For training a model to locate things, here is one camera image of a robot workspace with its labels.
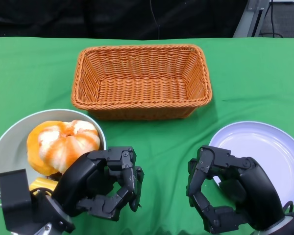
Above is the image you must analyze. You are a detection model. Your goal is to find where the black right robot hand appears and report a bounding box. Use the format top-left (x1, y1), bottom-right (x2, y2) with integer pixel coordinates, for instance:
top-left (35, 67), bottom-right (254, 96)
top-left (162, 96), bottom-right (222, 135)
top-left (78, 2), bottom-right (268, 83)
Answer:
top-left (186, 145), bottom-right (285, 233)

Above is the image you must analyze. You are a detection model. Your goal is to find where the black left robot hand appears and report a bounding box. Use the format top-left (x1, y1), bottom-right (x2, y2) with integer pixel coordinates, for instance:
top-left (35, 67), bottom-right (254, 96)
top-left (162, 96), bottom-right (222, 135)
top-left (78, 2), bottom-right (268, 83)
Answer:
top-left (51, 146), bottom-right (145, 222)

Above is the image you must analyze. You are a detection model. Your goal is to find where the white orange striped bread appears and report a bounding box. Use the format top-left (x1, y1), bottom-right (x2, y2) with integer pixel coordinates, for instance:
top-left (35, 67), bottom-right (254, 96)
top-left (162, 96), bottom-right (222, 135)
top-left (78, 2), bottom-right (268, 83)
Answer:
top-left (38, 119), bottom-right (100, 176)

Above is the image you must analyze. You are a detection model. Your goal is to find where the orange ring bread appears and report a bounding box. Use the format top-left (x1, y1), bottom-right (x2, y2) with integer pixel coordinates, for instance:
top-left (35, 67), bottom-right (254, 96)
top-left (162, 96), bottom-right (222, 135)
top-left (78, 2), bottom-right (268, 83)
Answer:
top-left (26, 121), bottom-right (64, 176)

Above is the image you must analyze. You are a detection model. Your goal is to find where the grey bowl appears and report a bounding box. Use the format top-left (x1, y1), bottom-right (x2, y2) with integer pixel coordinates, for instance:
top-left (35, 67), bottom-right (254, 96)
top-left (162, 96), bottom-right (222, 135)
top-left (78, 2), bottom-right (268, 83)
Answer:
top-left (0, 109), bottom-right (106, 195)

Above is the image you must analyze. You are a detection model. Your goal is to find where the lilac plate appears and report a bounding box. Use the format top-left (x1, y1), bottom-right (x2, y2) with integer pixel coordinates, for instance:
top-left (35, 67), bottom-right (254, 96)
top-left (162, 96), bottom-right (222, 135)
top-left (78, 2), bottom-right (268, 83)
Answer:
top-left (208, 120), bottom-right (294, 206)

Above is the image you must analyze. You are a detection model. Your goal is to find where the yellow layered toy cake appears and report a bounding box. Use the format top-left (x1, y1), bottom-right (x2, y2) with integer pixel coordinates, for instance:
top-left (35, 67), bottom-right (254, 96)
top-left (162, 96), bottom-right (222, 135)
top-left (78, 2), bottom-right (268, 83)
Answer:
top-left (29, 177), bottom-right (59, 196)

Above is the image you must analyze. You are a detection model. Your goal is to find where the orange wicker basket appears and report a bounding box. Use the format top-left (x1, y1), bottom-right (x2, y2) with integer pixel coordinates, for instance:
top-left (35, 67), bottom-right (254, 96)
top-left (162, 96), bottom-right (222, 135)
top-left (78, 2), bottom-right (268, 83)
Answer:
top-left (71, 44), bottom-right (213, 121)

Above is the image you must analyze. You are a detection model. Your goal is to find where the green tablecloth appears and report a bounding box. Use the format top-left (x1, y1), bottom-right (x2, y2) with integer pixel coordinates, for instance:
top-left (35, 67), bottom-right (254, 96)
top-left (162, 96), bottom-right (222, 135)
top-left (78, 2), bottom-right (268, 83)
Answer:
top-left (0, 36), bottom-right (294, 235)

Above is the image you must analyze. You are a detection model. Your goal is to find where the black backdrop curtain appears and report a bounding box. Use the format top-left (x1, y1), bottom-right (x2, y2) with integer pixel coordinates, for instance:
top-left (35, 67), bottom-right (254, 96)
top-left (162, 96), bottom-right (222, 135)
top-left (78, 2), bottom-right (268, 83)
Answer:
top-left (0, 0), bottom-right (248, 40)

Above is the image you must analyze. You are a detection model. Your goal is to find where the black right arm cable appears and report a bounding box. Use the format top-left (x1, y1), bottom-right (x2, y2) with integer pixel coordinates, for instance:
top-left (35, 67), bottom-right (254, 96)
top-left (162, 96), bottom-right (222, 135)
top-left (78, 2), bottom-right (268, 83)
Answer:
top-left (283, 200), bottom-right (294, 214)

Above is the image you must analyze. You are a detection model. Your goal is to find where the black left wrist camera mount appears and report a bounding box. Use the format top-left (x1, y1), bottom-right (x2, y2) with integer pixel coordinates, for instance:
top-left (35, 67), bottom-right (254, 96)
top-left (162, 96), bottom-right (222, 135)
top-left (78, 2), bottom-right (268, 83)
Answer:
top-left (0, 168), bottom-right (34, 232)

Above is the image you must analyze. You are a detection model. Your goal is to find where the black floor cable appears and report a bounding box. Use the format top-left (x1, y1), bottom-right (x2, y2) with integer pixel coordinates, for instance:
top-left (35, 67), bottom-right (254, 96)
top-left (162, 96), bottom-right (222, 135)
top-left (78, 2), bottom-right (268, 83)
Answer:
top-left (259, 0), bottom-right (285, 38)

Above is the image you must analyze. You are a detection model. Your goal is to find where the thin black hanging cable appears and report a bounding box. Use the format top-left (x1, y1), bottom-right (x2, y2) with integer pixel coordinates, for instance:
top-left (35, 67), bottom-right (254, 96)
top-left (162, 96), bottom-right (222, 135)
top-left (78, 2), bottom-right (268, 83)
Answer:
top-left (149, 0), bottom-right (162, 39)

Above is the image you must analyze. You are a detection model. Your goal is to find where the grey metal frame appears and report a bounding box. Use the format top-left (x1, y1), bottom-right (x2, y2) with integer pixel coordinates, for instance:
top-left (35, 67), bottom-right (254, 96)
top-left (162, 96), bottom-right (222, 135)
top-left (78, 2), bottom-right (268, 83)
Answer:
top-left (232, 0), bottom-right (272, 39)

